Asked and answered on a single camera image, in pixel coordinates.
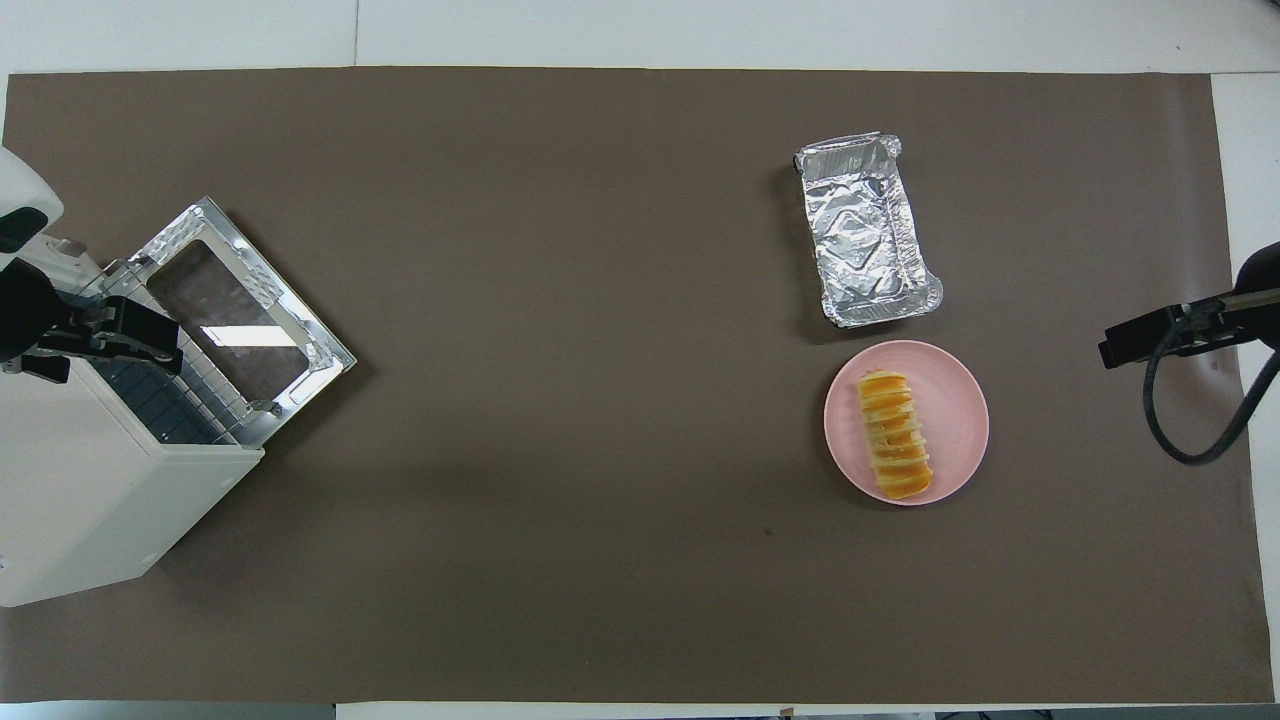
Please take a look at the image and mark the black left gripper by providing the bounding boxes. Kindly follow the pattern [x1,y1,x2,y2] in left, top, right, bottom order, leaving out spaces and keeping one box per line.
[20,297,184,384]

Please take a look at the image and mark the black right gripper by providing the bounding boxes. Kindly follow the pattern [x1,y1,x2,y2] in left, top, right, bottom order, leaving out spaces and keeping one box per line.
[1098,293,1251,371]

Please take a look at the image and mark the orange striped bread loaf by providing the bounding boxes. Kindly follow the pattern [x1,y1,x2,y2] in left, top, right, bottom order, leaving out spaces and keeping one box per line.
[858,370,934,501]

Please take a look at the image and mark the aluminium foil tray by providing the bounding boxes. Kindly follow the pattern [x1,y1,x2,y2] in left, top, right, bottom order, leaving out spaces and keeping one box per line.
[795,131,944,329]

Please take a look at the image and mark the metal oven rack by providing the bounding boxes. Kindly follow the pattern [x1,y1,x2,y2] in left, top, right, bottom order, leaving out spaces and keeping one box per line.
[88,330,251,446]

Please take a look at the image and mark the glass oven door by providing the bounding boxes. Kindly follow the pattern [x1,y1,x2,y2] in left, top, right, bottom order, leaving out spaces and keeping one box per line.
[103,196,358,446]

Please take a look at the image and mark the cream toaster oven body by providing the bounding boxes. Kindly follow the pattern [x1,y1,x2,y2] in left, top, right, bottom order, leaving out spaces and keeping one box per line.
[0,255,266,609]

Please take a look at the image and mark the pink round plate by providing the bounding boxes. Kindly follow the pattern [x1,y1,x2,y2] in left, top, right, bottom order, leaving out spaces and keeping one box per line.
[823,340,990,507]

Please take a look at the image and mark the brown table mat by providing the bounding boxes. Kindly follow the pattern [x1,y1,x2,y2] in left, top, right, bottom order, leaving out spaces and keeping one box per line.
[0,65,1277,706]

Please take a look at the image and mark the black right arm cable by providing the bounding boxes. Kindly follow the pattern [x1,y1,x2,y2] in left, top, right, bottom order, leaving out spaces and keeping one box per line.
[1143,305,1280,466]

